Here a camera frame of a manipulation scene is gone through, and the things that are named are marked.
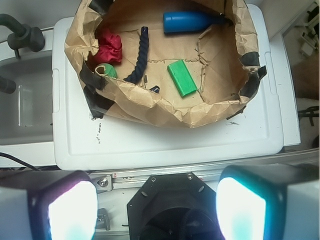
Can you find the brown paper bag tray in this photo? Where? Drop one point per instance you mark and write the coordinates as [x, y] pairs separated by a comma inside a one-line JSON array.
[[223, 61]]

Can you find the dark grey faucet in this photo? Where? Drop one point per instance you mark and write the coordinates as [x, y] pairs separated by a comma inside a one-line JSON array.
[[22, 36]]

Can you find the green tape roll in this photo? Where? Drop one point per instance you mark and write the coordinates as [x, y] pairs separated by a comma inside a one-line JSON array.
[[106, 69]]

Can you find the white plastic cutting board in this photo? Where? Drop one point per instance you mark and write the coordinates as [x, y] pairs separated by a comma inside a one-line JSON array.
[[110, 143]]

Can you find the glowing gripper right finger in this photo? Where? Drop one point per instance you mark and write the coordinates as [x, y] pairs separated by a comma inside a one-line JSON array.
[[269, 202]]

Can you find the red crumpled cloth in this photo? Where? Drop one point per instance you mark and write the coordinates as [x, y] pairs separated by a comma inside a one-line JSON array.
[[109, 48]]

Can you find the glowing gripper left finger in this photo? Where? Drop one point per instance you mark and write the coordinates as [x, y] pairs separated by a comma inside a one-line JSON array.
[[47, 205]]

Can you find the clear glass in sink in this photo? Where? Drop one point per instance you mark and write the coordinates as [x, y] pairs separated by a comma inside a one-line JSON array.
[[25, 106]]

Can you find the white sink basin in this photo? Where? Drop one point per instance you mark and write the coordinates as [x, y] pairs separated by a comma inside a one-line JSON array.
[[35, 71]]

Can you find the aluminium rail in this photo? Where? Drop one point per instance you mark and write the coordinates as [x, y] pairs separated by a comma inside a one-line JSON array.
[[109, 180]]

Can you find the blue metal bottle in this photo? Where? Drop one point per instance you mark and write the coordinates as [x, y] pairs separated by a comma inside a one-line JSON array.
[[189, 21]]

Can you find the green rectangular block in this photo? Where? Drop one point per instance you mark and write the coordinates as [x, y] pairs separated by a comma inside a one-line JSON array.
[[182, 78]]

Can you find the black octagonal mount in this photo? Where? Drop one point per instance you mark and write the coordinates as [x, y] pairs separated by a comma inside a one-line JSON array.
[[173, 207]]

